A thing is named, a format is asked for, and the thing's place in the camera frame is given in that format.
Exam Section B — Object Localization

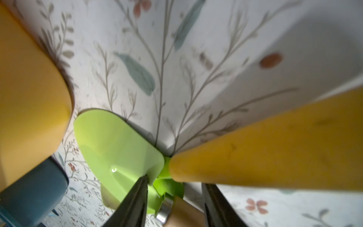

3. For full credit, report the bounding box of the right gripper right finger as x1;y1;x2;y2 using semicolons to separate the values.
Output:
201;183;248;227

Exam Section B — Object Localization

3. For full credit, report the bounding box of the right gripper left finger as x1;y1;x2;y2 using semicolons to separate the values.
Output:
103;175;148;227

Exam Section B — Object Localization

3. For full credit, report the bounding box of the teal storage box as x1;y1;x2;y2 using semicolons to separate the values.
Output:
1;158;69;227

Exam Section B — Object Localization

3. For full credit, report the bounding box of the yellow storage box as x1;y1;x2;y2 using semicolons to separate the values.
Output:
1;6;72;190

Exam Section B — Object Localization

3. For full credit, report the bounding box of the green shovel under pile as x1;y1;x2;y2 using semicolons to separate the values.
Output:
73;109;205;227

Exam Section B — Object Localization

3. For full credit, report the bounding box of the green shovel yellow handle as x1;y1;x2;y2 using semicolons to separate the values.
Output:
160;88;363;191

